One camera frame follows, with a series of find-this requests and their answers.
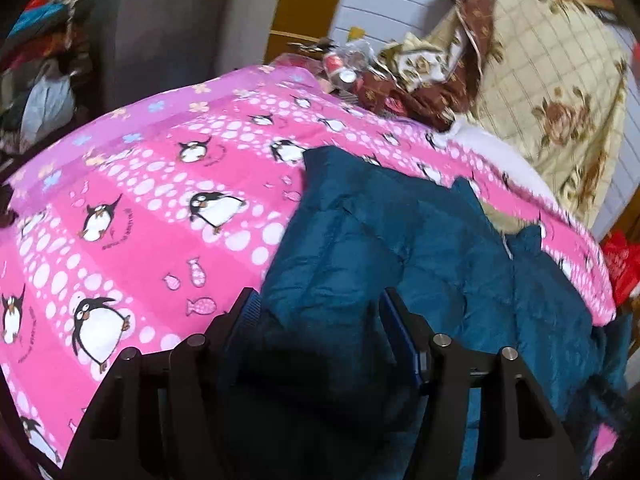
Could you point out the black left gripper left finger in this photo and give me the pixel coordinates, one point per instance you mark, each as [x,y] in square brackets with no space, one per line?
[153,415]

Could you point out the white plastic bag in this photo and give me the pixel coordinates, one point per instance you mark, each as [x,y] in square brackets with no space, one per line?
[50,105]

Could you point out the white pillow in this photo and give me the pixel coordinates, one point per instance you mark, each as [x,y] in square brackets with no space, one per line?
[501,156]

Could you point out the cream floral checked quilt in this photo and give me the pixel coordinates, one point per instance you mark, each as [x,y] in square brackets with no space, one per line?
[545,76]

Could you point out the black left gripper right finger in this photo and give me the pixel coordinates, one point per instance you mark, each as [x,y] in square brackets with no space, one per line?
[519,435]

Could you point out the grey wardrobe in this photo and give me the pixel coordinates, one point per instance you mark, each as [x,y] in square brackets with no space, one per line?
[142,47]

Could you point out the pink penguin print bedsheet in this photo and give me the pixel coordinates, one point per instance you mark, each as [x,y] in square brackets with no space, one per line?
[143,226]

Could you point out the pile of colourful clothes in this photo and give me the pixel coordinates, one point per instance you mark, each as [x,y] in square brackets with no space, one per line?
[47,39]

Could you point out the red lidded jar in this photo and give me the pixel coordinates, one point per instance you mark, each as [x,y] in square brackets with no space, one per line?
[338,73]

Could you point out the red plastic bag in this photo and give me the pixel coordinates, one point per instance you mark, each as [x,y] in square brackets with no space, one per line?
[622,260]

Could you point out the dark teal padded jacket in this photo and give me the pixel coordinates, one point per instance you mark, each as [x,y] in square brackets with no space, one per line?
[317,393]

